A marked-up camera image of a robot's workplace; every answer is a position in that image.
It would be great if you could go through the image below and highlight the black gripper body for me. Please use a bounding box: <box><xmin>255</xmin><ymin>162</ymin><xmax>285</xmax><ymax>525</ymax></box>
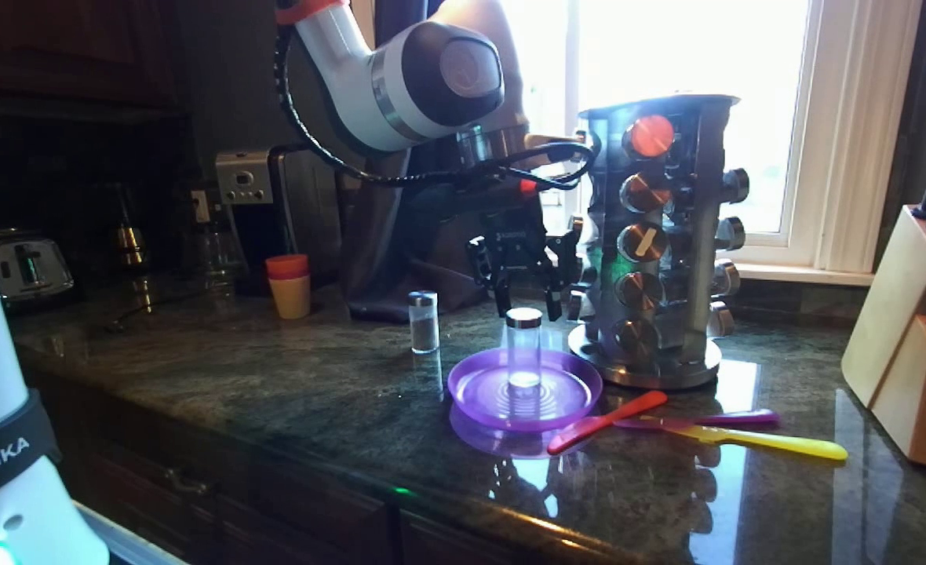
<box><xmin>467</xmin><ymin>213</ymin><xmax>588</xmax><ymax>302</ymax></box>

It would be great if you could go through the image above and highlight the purple plastic spoon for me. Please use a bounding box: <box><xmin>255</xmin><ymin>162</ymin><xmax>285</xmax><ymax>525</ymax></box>
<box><xmin>611</xmin><ymin>407</ymin><xmax>785</xmax><ymax>435</ymax></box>

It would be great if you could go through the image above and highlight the orange cable strap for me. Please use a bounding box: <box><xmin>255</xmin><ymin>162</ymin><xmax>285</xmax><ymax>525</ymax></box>
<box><xmin>270</xmin><ymin>0</ymin><xmax>346</xmax><ymax>27</ymax></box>

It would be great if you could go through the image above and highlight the red plastic spoon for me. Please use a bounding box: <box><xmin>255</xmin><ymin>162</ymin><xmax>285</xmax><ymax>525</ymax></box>
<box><xmin>543</xmin><ymin>389</ymin><xmax>672</xmax><ymax>459</ymax></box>

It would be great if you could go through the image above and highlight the dark bottle with gold label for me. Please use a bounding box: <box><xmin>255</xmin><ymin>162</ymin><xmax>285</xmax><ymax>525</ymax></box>
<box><xmin>114</xmin><ymin>184</ymin><xmax>158</xmax><ymax>318</ymax></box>

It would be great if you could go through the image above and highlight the dark wooden base cabinet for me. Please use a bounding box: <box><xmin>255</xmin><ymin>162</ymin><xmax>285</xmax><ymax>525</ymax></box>
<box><xmin>33</xmin><ymin>363</ymin><xmax>611</xmax><ymax>565</ymax></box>

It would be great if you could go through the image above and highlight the yellow plastic cup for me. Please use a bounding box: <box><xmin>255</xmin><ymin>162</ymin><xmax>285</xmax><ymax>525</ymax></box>
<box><xmin>268</xmin><ymin>272</ymin><xmax>314</xmax><ymax>324</ymax></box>

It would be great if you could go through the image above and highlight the white framed window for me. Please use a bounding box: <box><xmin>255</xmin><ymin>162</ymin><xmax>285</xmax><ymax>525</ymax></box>
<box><xmin>350</xmin><ymin>0</ymin><xmax>926</xmax><ymax>288</ymax></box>

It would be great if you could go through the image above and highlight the orange plastic cup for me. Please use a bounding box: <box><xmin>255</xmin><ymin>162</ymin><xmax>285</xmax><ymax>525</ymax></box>
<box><xmin>263</xmin><ymin>251</ymin><xmax>314</xmax><ymax>281</ymax></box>

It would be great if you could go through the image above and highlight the light wooden knife block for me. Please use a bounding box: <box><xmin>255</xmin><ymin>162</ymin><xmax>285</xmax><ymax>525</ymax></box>
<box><xmin>839</xmin><ymin>204</ymin><xmax>926</xmax><ymax>475</ymax></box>

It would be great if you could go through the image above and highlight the clear glass bottle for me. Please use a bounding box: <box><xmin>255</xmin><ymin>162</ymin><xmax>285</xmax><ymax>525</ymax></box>
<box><xmin>190</xmin><ymin>184</ymin><xmax>240</xmax><ymax>307</ymax></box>

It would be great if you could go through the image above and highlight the yellow plastic spoon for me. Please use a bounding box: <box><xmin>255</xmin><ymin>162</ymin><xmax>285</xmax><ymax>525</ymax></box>
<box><xmin>661</xmin><ymin>417</ymin><xmax>854</xmax><ymax>469</ymax></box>

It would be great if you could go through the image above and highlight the steel revolving spice rack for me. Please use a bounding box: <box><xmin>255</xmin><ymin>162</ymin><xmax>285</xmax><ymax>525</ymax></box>
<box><xmin>565</xmin><ymin>90</ymin><xmax>755</xmax><ymax>396</ymax></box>

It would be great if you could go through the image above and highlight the purple plastic plate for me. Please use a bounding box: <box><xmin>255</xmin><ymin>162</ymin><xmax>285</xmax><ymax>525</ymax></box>
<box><xmin>442</xmin><ymin>345</ymin><xmax>605</xmax><ymax>434</ymax></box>

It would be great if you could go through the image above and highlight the glass shaker with silver cap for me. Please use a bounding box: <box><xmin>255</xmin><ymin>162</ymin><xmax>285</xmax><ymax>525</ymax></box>
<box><xmin>404</xmin><ymin>288</ymin><xmax>442</xmax><ymax>362</ymax></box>

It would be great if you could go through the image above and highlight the steel and black coffee maker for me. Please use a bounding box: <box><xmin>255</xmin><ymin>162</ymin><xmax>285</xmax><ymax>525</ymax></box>
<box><xmin>215</xmin><ymin>149</ymin><xmax>289</xmax><ymax>287</ymax></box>

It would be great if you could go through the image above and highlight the dark fabric curtain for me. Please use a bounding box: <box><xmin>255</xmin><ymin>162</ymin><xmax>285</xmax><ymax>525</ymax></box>
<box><xmin>343</xmin><ymin>0</ymin><xmax>550</xmax><ymax>324</ymax></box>

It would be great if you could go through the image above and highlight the silver toaster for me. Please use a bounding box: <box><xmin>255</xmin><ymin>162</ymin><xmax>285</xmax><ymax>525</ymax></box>
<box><xmin>0</xmin><ymin>225</ymin><xmax>79</xmax><ymax>307</ymax></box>

